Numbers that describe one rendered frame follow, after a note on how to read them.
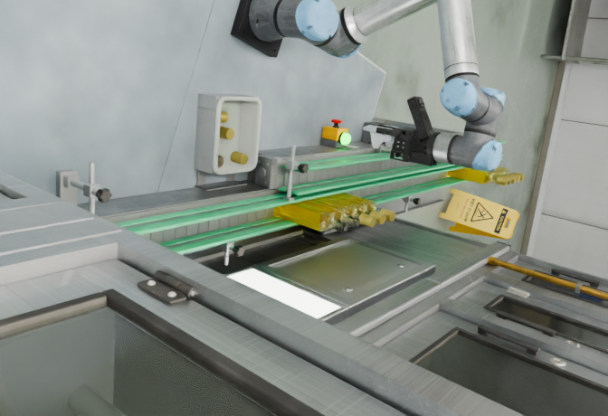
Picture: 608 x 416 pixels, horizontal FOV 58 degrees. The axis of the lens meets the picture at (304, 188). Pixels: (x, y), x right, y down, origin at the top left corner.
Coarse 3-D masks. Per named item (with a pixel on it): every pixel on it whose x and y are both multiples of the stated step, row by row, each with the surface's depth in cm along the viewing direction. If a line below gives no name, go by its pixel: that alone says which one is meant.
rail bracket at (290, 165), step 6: (294, 150) 162; (276, 156) 167; (294, 156) 162; (276, 162) 165; (282, 162) 165; (288, 162) 162; (294, 162) 162; (288, 168) 163; (294, 168) 162; (300, 168) 159; (306, 168) 160; (288, 186) 165; (288, 192) 165; (288, 198) 164
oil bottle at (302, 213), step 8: (280, 208) 171; (288, 208) 169; (296, 208) 167; (304, 208) 165; (312, 208) 165; (320, 208) 166; (280, 216) 171; (288, 216) 169; (296, 216) 167; (304, 216) 165; (312, 216) 163; (320, 216) 161; (328, 216) 161; (304, 224) 165; (312, 224) 163; (320, 224) 161; (328, 224) 161
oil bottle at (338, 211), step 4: (308, 200) 173; (312, 200) 173; (316, 200) 173; (320, 200) 174; (312, 204) 170; (316, 204) 169; (320, 204) 169; (324, 204) 169; (328, 204) 170; (332, 204) 170; (324, 208) 167; (328, 208) 166; (332, 208) 166; (336, 208) 166; (340, 208) 167; (344, 208) 168; (332, 212) 165; (336, 212) 165; (340, 212) 165; (344, 212) 166; (336, 216) 165; (340, 216) 165; (340, 220) 165
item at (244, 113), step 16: (224, 96) 153; (240, 112) 168; (256, 112) 165; (240, 128) 169; (256, 128) 165; (224, 144) 166; (240, 144) 170; (256, 144) 166; (224, 160) 167; (256, 160) 168
